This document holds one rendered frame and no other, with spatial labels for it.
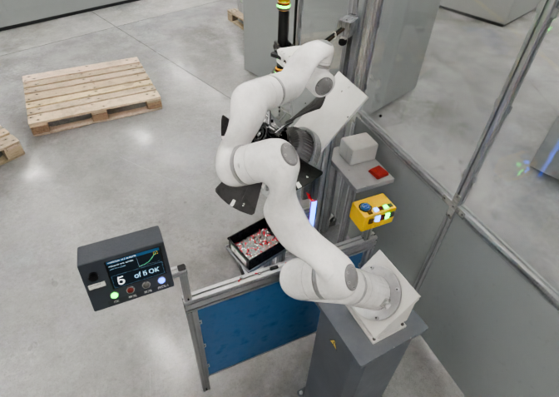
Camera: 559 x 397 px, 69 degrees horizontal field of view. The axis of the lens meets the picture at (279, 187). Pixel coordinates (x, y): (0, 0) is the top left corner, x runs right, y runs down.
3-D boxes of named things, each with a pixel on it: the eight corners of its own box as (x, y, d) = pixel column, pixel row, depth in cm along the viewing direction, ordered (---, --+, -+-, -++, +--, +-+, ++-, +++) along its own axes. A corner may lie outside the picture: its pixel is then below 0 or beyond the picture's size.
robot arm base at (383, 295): (413, 288, 135) (389, 280, 121) (379, 333, 137) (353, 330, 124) (372, 255, 147) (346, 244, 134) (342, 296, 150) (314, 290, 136)
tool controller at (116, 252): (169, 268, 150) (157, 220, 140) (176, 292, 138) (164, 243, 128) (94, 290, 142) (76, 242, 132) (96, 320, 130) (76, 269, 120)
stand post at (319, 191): (308, 260, 282) (328, 120, 205) (314, 270, 276) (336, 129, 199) (302, 262, 281) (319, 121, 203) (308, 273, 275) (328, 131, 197)
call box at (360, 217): (378, 209, 185) (383, 191, 178) (391, 224, 178) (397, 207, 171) (348, 218, 180) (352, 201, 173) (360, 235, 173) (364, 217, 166)
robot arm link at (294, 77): (266, 44, 105) (319, 34, 129) (252, 100, 114) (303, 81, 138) (295, 58, 102) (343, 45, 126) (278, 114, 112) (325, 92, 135)
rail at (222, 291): (369, 242, 195) (373, 230, 189) (374, 248, 192) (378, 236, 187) (183, 306, 166) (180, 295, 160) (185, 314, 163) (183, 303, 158)
